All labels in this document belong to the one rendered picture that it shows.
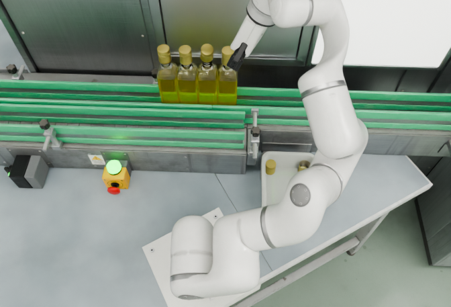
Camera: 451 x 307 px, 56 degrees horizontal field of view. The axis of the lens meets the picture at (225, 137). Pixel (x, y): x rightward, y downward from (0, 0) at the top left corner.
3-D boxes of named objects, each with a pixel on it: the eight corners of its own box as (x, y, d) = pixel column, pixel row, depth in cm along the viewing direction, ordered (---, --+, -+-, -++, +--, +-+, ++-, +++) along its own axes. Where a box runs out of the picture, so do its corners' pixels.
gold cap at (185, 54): (192, 56, 118) (192, 44, 114) (191, 65, 116) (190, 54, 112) (180, 56, 118) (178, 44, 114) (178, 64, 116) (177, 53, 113)
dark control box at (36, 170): (49, 168, 140) (40, 154, 133) (43, 189, 136) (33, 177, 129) (25, 167, 140) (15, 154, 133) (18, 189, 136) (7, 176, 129)
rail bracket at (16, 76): (37, 82, 145) (22, 54, 133) (32, 97, 141) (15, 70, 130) (26, 81, 145) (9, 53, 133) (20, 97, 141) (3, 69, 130)
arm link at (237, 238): (278, 212, 90) (286, 292, 82) (188, 232, 101) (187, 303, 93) (258, 200, 83) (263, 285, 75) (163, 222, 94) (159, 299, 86)
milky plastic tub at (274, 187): (311, 166, 140) (316, 152, 133) (317, 230, 128) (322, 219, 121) (260, 164, 141) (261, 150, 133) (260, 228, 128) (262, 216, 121)
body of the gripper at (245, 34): (258, -13, 93) (240, 22, 102) (240, 13, 87) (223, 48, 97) (287, 5, 93) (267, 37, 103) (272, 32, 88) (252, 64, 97)
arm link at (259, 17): (261, -20, 91) (256, -10, 94) (246, 3, 86) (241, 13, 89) (290, -2, 92) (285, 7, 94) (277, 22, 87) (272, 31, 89)
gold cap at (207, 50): (213, 51, 116) (213, 43, 112) (213, 62, 115) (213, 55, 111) (200, 50, 116) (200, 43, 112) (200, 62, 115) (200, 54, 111)
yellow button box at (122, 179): (131, 170, 140) (127, 159, 133) (128, 191, 136) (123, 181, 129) (111, 170, 140) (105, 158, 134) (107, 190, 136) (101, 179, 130)
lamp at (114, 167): (123, 162, 133) (121, 158, 130) (120, 175, 130) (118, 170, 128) (109, 162, 133) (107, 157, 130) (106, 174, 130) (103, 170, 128)
